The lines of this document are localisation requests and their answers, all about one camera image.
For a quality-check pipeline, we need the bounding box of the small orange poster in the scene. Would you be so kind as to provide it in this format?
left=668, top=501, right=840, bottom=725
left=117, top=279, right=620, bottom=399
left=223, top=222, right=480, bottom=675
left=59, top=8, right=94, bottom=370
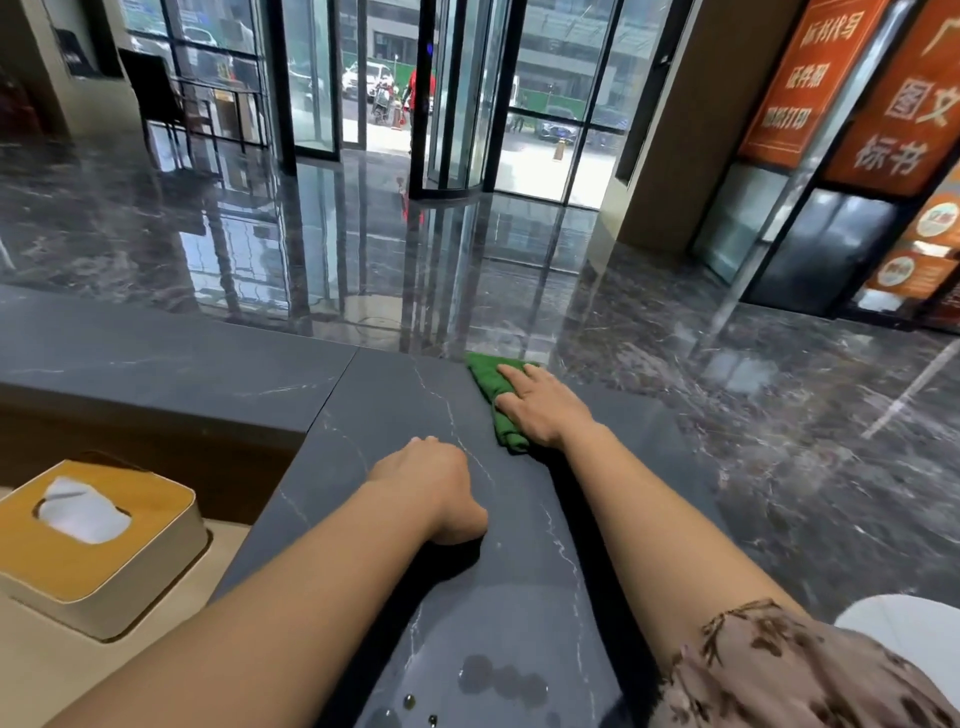
left=864, top=249, right=960, bottom=303
left=902, top=166, right=960, bottom=250

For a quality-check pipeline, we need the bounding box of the floral brown blouse sleeve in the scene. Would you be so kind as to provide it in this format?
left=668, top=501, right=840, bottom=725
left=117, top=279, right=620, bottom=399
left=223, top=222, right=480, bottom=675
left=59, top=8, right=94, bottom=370
left=651, top=597, right=960, bottom=728

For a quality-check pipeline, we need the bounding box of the white rounded object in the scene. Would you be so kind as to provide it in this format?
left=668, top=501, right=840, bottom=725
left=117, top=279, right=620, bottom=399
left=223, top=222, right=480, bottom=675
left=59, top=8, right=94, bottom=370
left=834, top=594, right=960, bottom=710

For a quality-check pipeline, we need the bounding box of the person's right forearm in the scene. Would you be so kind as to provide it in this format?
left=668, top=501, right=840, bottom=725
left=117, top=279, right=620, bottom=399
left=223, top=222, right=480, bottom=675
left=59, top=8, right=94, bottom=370
left=558, top=421, right=789, bottom=676

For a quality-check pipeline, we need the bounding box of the green cleaning cloth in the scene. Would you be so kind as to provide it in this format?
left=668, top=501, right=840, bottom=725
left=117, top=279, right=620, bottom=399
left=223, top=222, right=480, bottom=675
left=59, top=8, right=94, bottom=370
left=465, top=352, right=541, bottom=455

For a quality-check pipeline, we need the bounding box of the dark wall frame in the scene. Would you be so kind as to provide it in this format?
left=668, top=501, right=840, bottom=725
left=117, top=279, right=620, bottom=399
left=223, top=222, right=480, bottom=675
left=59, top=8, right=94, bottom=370
left=41, top=0, right=126, bottom=81

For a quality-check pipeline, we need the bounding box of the person's left forearm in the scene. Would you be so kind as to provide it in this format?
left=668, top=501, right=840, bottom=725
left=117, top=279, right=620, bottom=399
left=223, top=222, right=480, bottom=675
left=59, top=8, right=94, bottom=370
left=45, top=476, right=436, bottom=728

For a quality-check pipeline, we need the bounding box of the tall narrow orange sign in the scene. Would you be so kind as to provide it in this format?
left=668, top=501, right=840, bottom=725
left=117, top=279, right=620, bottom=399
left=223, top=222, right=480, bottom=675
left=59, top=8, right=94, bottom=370
left=738, top=0, right=891, bottom=171

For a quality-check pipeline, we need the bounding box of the dark car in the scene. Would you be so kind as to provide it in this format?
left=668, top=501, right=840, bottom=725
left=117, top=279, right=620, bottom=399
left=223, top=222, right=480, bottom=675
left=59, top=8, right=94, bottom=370
left=534, top=105, right=580, bottom=146

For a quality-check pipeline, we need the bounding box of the dark chair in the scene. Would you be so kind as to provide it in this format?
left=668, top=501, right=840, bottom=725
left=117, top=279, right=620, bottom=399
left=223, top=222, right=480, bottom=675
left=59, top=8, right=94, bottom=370
left=118, top=48, right=190, bottom=148

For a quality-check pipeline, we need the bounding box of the person's right hand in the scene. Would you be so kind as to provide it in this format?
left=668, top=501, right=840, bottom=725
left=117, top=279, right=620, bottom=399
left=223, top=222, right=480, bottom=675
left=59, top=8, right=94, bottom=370
left=495, top=363, right=599, bottom=452

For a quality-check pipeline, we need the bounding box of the dark glass shop door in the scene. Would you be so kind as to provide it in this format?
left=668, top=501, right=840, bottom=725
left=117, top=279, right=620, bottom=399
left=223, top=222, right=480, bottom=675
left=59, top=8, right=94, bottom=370
left=742, top=187, right=901, bottom=318

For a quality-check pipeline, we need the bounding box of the tissue box with wooden lid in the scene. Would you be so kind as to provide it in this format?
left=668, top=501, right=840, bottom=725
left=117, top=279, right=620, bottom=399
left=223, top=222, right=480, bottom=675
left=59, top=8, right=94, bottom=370
left=0, top=459, right=211, bottom=643

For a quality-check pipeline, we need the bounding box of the white car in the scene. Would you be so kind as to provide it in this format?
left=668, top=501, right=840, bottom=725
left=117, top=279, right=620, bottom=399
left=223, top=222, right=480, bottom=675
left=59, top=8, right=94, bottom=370
left=341, top=61, right=396, bottom=103

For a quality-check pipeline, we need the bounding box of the wide orange sign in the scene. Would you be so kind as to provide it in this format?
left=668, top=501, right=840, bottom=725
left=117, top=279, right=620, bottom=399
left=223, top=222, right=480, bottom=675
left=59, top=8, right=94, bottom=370
left=823, top=0, right=960, bottom=198

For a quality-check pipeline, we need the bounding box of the glass revolving door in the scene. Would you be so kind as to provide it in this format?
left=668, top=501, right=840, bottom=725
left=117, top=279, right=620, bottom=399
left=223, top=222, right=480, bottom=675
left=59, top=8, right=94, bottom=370
left=408, top=0, right=528, bottom=202

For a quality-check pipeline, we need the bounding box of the shiny metal column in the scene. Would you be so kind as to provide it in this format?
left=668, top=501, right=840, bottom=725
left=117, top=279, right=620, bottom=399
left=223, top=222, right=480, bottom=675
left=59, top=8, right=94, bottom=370
left=697, top=0, right=921, bottom=355

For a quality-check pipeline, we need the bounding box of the white tissue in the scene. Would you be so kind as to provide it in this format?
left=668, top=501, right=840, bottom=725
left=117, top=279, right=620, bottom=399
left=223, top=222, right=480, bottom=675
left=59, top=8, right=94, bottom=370
left=36, top=476, right=133, bottom=546

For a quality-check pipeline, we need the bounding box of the person's left hand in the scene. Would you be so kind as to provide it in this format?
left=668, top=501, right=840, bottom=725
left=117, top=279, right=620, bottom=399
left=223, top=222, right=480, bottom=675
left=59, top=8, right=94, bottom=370
left=366, top=436, right=490, bottom=546

